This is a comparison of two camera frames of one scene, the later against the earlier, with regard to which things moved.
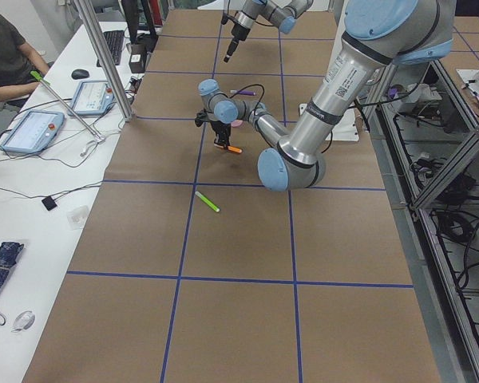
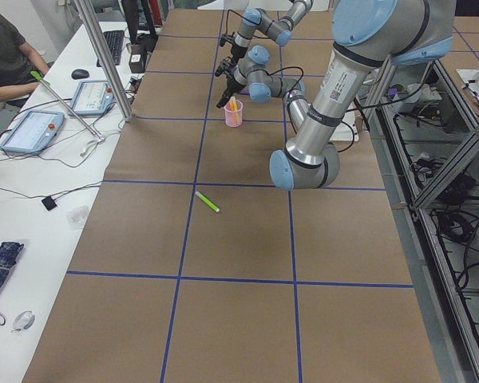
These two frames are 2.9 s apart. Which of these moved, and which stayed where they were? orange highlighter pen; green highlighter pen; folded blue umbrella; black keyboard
Moved: orange highlighter pen
Stayed: folded blue umbrella; green highlighter pen; black keyboard
